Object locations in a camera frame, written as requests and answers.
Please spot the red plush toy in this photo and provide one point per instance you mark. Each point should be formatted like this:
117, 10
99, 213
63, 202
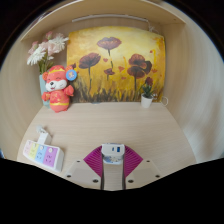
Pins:
58, 93

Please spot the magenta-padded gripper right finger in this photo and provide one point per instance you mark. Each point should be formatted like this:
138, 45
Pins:
140, 171

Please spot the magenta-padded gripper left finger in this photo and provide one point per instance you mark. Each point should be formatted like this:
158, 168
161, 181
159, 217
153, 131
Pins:
83, 171

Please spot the white light bar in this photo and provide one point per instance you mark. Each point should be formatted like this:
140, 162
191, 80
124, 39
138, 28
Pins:
110, 17

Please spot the white pastel-coloured power strip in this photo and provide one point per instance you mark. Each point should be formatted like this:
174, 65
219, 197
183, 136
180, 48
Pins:
45, 155

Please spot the yellow poppy painting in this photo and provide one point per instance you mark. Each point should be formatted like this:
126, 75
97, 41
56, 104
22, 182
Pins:
116, 63

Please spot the small plant in white pot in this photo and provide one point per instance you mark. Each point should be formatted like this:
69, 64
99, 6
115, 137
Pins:
146, 100

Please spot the pink and white flower bouquet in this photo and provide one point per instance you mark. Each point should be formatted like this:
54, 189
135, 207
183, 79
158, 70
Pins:
46, 48

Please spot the white charger block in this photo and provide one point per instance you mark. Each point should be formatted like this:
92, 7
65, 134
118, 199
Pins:
112, 151

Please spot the teal vase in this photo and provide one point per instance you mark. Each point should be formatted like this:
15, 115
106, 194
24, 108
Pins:
42, 91

